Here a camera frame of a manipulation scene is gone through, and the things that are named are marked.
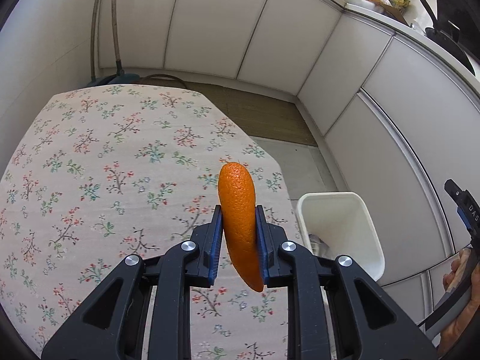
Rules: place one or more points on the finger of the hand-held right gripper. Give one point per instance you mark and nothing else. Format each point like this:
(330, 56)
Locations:
(467, 204)

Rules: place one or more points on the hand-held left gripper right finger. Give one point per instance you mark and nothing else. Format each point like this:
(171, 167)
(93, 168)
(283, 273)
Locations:
(264, 247)

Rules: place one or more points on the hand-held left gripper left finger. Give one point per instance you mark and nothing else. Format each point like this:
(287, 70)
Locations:
(215, 247)

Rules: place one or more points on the orange peel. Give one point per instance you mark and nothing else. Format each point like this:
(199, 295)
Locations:
(240, 225)

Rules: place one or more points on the white plastic bin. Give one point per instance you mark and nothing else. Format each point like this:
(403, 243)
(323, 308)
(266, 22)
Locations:
(337, 217)

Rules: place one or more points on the person's right hand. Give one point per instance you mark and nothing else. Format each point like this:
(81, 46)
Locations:
(455, 270)

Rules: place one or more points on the brown floor mat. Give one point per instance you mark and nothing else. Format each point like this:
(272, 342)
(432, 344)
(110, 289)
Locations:
(255, 112)

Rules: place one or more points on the floral tablecloth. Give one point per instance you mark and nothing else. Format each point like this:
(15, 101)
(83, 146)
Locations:
(93, 180)

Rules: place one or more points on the black frying pan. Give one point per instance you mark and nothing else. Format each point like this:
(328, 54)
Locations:
(450, 48)

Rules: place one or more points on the white kitchen cabinet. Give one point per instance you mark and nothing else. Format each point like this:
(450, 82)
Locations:
(262, 33)

